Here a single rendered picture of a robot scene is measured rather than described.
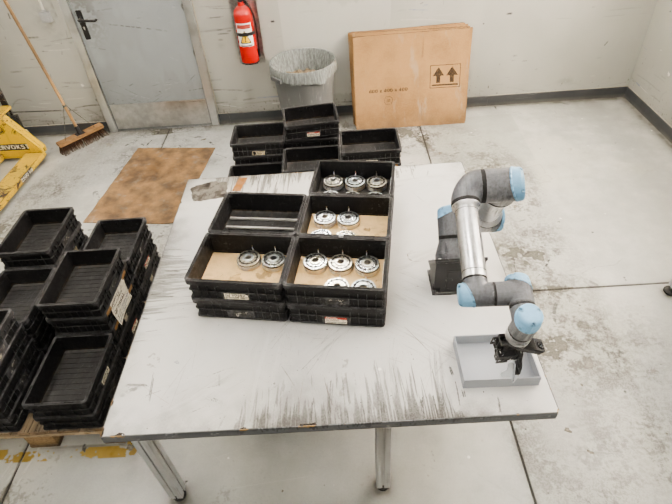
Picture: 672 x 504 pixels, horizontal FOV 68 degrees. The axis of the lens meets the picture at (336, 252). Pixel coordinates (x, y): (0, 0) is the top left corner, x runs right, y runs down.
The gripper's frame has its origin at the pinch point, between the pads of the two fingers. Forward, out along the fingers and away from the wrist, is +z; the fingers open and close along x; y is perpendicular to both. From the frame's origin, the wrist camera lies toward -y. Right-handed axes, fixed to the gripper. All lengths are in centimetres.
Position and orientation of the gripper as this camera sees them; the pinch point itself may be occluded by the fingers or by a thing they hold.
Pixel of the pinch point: (507, 361)
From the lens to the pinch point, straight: 184.0
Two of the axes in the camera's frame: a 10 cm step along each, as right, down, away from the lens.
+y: -9.9, 1.0, -0.2
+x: 1.0, 8.2, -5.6
